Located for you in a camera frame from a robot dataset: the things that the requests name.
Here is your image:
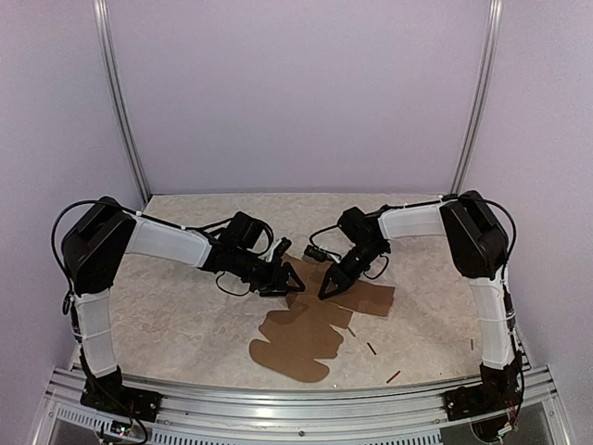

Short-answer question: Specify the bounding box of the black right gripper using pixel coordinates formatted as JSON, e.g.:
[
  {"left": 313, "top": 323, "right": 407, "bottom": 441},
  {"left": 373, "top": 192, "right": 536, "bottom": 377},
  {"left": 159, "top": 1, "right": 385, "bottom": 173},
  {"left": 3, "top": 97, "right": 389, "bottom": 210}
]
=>
[{"left": 318, "top": 242, "right": 385, "bottom": 300}]

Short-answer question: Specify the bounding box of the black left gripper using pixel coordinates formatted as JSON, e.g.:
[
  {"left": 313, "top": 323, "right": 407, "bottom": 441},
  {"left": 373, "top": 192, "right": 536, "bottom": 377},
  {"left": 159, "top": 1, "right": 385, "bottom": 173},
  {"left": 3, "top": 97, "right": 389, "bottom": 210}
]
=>
[{"left": 232, "top": 248, "right": 306, "bottom": 297}]

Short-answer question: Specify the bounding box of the brown cardboard box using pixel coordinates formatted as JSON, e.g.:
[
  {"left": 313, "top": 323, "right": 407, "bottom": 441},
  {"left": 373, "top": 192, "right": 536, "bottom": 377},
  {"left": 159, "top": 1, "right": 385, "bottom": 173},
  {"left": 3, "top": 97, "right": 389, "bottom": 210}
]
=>
[{"left": 249, "top": 255, "right": 395, "bottom": 384}]

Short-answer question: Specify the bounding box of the right robot arm white sleeve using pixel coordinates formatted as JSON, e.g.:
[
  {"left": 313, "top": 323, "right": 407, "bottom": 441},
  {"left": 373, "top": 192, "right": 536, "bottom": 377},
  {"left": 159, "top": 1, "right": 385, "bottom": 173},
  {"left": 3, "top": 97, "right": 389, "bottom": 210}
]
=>
[{"left": 337, "top": 189, "right": 520, "bottom": 395}]

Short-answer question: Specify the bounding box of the robot arm white sleeve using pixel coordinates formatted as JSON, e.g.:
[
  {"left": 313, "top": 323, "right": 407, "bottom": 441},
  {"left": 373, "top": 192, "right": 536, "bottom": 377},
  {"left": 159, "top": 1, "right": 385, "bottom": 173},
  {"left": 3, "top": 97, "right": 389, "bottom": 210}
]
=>
[
  {"left": 61, "top": 196, "right": 274, "bottom": 384},
  {"left": 337, "top": 189, "right": 520, "bottom": 395}
]

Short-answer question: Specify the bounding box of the left robot arm white sleeve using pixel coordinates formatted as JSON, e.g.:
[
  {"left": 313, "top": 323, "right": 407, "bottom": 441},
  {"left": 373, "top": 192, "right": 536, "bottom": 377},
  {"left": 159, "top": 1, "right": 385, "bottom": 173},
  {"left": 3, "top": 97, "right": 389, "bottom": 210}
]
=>
[{"left": 61, "top": 196, "right": 274, "bottom": 384}]

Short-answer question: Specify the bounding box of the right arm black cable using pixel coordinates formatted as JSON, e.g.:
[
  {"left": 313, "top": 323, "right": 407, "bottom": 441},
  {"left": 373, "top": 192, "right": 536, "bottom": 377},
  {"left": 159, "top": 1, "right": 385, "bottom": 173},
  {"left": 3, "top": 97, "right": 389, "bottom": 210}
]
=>
[{"left": 307, "top": 197, "right": 518, "bottom": 288}]

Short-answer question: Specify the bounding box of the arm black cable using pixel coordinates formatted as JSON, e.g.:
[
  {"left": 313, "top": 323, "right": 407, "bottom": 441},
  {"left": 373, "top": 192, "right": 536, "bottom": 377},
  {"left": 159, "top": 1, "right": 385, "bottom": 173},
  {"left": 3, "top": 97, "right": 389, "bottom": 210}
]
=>
[
  {"left": 307, "top": 197, "right": 518, "bottom": 288},
  {"left": 50, "top": 198, "right": 274, "bottom": 298}
]

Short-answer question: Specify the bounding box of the front aluminium frame rail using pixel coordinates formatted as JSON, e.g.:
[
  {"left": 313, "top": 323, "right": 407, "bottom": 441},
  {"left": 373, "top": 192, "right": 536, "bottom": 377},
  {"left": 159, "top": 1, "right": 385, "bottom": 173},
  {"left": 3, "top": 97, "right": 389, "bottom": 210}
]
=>
[{"left": 24, "top": 366, "right": 576, "bottom": 444}]

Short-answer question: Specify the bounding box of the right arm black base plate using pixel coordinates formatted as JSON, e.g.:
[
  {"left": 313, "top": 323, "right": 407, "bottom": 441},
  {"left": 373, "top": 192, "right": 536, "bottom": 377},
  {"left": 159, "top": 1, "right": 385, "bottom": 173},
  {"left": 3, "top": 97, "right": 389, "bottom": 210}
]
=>
[{"left": 443, "top": 383, "right": 523, "bottom": 421}]

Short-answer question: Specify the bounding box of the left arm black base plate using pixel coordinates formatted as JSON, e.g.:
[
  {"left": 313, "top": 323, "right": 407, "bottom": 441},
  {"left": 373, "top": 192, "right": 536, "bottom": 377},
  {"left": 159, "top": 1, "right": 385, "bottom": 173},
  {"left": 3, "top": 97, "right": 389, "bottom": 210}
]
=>
[{"left": 81, "top": 378, "right": 162, "bottom": 423}]

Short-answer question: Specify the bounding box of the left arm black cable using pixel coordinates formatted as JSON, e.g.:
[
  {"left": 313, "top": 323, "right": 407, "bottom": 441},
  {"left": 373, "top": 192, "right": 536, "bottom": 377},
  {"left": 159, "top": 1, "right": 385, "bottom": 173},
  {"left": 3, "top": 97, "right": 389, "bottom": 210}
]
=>
[{"left": 50, "top": 198, "right": 274, "bottom": 298}]

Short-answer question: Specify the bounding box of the right aluminium frame post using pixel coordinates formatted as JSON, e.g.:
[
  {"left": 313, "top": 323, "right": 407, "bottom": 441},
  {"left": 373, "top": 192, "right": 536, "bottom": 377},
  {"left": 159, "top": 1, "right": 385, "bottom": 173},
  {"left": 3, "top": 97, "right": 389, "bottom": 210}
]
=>
[{"left": 449, "top": 0, "right": 504, "bottom": 194}]

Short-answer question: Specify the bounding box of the aluminium frame post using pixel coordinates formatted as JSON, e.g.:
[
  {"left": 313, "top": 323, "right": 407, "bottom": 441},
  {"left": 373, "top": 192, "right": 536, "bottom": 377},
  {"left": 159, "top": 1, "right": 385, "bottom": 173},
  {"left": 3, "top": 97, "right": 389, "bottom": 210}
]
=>
[
  {"left": 449, "top": 0, "right": 504, "bottom": 194},
  {"left": 93, "top": 0, "right": 152, "bottom": 206}
]

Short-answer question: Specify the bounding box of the left aluminium frame post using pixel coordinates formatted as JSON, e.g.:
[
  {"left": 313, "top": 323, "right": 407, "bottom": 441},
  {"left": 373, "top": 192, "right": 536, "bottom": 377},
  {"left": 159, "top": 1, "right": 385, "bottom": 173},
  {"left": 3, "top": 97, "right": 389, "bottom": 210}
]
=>
[{"left": 93, "top": 0, "right": 152, "bottom": 206}]

